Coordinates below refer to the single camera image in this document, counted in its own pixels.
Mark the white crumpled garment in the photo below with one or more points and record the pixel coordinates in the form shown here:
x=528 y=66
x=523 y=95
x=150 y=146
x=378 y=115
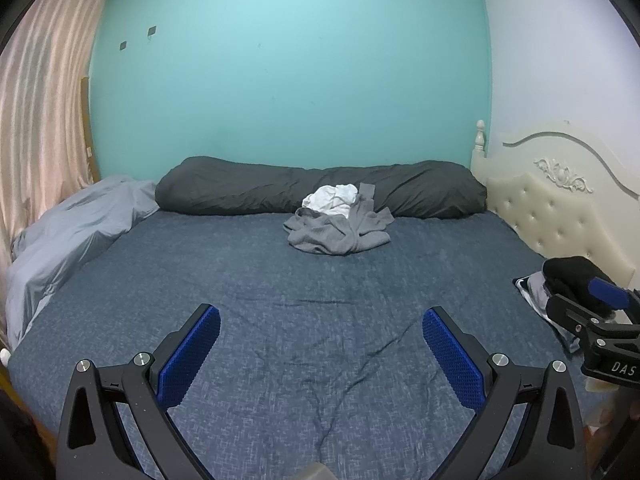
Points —
x=330 y=199

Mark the striped folded garment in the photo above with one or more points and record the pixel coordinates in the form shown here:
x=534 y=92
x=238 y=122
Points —
x=45 y=110

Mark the black folded garment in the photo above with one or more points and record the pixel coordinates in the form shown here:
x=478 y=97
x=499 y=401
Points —
x=537 y=297

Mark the grey fleece garment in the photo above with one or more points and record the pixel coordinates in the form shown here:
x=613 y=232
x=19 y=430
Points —
x=335 y=235

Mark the dark grey long pillow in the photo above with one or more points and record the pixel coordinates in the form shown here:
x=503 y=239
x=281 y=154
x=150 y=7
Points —
x=225 y=187

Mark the cream tufted headboard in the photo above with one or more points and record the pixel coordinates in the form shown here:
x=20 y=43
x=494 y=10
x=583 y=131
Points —
x=545 y=210

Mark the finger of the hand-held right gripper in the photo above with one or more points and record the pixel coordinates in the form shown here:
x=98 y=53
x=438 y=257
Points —
x=585 y=322
x=607 y=291

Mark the light grey duvet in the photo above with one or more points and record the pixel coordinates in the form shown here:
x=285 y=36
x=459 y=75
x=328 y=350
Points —
x=75 y=230

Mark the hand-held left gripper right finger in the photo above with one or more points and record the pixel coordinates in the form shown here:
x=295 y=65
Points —
x=452 y=355

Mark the bed with blue sheet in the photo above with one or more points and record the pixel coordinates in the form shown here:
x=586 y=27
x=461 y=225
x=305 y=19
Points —
x=275 y=290

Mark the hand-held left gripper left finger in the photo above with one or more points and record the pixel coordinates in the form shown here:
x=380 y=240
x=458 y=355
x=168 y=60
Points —
x=190 y=355

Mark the wooden frame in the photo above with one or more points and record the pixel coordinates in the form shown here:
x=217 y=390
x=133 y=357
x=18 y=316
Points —
x=89 y=130

